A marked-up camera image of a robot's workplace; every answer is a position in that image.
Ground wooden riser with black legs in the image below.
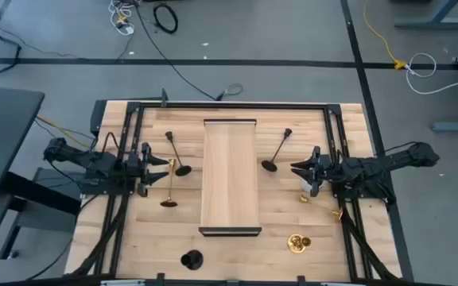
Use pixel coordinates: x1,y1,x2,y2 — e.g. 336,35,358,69
198,118,262,238

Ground grey desk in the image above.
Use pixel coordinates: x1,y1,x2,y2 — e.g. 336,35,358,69
0,83,83,275

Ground silver aluminium bar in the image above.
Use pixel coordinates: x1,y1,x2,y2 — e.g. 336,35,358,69
100,279,146,286

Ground white plant pot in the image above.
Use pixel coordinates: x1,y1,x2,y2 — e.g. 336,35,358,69
300,176,326,195

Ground grey desk base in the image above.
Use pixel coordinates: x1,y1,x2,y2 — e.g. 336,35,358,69
394,0,458,31

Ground black aluminium rig frame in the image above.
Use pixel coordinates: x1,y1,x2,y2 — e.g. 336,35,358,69
64,87,413,286

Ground coiled black cable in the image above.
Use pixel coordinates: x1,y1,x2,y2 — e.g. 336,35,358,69
152,2,179,35

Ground yellow extension cable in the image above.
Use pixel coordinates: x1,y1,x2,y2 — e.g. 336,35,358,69
363,0,408,71

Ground white cable bundle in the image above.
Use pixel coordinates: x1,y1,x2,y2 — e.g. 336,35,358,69
108,0,136,37

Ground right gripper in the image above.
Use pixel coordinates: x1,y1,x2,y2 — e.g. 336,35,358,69
289,145,342,198

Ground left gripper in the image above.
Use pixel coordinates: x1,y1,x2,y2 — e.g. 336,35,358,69
126,141,171,199

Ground long black cable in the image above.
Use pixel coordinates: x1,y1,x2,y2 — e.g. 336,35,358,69
132,0,245,102

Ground grey desk foot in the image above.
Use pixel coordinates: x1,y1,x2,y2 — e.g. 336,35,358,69
430,118,458,133

